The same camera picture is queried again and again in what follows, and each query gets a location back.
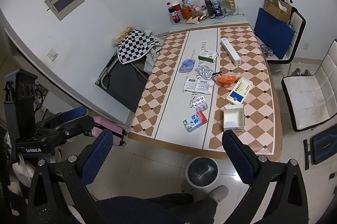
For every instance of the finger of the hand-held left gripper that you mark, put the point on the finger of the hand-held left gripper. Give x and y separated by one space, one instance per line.
79 125
76 111

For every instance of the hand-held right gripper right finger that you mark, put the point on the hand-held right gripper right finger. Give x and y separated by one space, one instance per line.
237 158

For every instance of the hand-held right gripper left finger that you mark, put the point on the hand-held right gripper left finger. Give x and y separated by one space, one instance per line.
97 151

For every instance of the silver foil blister pack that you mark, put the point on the silver foil blister pack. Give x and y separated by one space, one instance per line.
204 72

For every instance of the long white box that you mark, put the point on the long white box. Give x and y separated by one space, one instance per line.
231 51

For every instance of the pink suitcase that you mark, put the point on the pink suitcase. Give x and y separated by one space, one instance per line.
110 130

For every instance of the open white box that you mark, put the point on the open white box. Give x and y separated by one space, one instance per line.
233 118

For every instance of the light grey slipper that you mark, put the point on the light grey slipper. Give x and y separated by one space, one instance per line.
218 193

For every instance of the blue green carton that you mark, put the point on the blue green carton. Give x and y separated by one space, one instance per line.
194 123

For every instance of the blue white medicine box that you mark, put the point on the blue white medicine box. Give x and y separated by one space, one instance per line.
238 93

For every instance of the pill blister pack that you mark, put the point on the pill blister pack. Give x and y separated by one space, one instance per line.
200 102

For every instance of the black bar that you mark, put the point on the black bar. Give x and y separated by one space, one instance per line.
306 154

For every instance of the orange plastic bag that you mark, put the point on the orange plastic bag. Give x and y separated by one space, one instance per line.
226 80

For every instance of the white paper sachet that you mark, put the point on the white paper sachet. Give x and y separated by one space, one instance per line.
197 86

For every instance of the black blue board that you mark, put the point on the black blue board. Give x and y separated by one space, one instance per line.
323 146

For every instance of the grey cloth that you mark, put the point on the grey cloth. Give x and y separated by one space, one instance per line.
150 64

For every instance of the black white checkered cloth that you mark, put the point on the black white checkered cloth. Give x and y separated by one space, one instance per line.
137 46

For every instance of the yellow plastic bag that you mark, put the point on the yellow plastic bag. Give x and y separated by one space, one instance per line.
123 33

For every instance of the white padded chair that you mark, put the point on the white padded chair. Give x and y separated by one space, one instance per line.
308 97

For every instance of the crumpled blue plastic bag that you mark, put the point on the crumpled blue plastic bag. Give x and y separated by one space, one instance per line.
187 65

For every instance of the green white medicine box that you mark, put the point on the green white medicine box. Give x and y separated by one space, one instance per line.
208 56

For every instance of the black dumbbell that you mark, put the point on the black dumbbell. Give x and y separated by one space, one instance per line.
300 72

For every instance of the cola bottle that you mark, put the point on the cola bottle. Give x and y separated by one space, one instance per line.
175 15

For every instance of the cardboard scraps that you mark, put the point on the cardboard scraps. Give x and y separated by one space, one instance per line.
193 20

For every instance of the black white chair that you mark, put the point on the black white chair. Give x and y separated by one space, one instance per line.
298 26

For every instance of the orange box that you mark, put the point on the orange box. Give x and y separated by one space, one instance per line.
186 13

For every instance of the blue patterned bottle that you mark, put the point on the blue patterned bottle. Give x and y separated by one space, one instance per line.
217 9

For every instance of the cardboard box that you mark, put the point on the cardboard box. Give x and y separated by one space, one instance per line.
279 11

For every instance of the gold cap glass bottle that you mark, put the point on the gold cap glass bottle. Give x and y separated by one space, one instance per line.
229 3

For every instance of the clear plastic bag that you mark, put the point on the clear plastic bag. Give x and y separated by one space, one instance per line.
195 7

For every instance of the black spray can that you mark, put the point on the black spray can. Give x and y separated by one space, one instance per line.
207 3

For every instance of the white wall switch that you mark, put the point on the white wall switch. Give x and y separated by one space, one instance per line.
52 55

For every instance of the beige wall electrical panel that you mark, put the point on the beige wall electrical panel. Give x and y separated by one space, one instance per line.
64 1

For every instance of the white wall socket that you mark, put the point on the white wall socket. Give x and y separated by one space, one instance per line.
306 46

